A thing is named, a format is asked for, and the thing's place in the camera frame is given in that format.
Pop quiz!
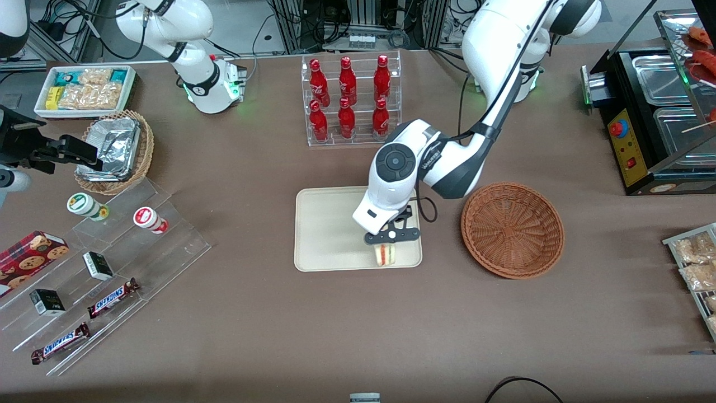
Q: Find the aluminium frame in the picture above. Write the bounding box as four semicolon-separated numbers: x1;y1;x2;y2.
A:
25;0;104;63

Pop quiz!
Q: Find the tray of packaged pastries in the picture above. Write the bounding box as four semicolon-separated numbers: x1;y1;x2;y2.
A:
662;222;716;343

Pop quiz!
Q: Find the black sausage warmer machine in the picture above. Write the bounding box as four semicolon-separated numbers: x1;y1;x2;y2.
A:
581;8;716;196

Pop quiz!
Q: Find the steel warmer pan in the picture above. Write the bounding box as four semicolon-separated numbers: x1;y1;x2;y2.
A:
653;106;716;166
631;54;694;106

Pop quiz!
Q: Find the aluminium equipment rack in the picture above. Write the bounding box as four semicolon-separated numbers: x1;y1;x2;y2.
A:
268;0;448;54

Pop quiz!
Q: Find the brown wicker basket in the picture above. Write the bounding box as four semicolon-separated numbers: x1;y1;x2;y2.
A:
460;182;566;279

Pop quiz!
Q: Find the red cola bottle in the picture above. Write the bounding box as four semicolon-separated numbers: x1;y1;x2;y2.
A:
338;56;357;106
337;97;356;140
372;98;390;139
373;54;392;104
309;100;329;142
309;59;331;107

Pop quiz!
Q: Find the red cookie box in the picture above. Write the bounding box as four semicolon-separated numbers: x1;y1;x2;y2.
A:
0;230;70;298

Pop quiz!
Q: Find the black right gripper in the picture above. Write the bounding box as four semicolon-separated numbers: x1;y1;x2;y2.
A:
0;106;104;174

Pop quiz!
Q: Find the aluminium foil container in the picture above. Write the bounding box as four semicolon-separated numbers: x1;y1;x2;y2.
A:
84;116;142;174
76;160;135;181

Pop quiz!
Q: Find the white snack tray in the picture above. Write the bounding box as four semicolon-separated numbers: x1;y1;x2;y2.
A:
34;65;138;120

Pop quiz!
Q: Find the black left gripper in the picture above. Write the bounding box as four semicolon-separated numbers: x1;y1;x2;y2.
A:
365;206;420;246

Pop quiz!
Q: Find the clear acrylic bottle rack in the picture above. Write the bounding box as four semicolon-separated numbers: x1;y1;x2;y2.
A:
301;50;402;147

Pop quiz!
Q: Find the red lid cup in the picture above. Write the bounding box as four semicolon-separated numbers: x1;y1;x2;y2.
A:
133;207;169;235

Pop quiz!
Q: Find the clear nut brittle bag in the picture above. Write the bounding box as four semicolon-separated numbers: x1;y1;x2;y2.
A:
77;68;114;87
58;82;123;110

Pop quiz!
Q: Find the green lid cup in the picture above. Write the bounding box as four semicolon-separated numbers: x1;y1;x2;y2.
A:
67;193;110;222

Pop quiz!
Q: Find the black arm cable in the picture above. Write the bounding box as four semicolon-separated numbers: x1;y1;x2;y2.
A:
417;0;555;223

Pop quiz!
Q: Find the black floor cable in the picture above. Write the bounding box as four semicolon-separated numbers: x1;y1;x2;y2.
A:
484;377;564;403

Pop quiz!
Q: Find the light wicker basket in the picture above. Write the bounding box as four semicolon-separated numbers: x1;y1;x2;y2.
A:
74;110;155;196

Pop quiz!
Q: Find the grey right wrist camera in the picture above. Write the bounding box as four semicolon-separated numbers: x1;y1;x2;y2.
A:
0;167;32;209

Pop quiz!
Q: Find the clear acrylic stepped display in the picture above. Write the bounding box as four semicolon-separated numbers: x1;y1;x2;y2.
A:
0;177;212;377

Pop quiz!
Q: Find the small black box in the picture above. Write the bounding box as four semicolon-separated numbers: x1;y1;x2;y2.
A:
82;251;114;282
29;289;67;317

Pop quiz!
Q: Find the orange sausage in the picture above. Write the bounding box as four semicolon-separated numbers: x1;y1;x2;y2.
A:
688;25;715;48
694;49;716;85

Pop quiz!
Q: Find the Snickers bar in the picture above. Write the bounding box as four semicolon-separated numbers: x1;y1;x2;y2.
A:
87;278;140;320
30;322;91;365

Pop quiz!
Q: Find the cream plastic tray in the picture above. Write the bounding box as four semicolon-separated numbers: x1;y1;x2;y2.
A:
294;184;423;273

